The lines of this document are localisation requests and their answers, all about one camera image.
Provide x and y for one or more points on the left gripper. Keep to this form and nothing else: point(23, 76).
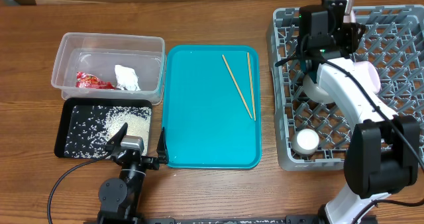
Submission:
point(154, 162)

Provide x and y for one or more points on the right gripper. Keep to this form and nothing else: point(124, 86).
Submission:
point(351, 35)

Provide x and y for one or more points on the small white plate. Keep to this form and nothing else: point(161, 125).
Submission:
point(367, 75)

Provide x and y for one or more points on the white rice pile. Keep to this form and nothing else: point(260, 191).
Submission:
point(91, 126)

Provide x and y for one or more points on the grey bowl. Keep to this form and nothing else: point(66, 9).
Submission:
point(315, 92)

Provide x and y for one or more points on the white napkin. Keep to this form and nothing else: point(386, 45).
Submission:
point(126, 78)

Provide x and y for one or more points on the red sauce packet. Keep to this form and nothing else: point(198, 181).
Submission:
point(85, 80)

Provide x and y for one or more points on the wooden chopstick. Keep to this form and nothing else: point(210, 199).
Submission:
point(251, 85)
point(237, 86)

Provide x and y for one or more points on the white cup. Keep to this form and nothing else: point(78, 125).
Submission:
point(305, 142)

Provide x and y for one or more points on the large white plate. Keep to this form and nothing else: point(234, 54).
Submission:
point(349, 18)

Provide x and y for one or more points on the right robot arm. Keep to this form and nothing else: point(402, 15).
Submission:
point(382, 157)

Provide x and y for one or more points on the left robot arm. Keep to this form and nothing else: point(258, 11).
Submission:
point(119, 196)

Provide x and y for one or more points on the black food tray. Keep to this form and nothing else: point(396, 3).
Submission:
point(71, 102)

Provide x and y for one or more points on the teal plastic tray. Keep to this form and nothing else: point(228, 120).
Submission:
point(206, 123)

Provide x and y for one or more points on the clear plastic bin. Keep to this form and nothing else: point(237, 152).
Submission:
point(98, 54)

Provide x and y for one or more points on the grey dish rack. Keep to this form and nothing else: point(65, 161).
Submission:
point(393, 43)

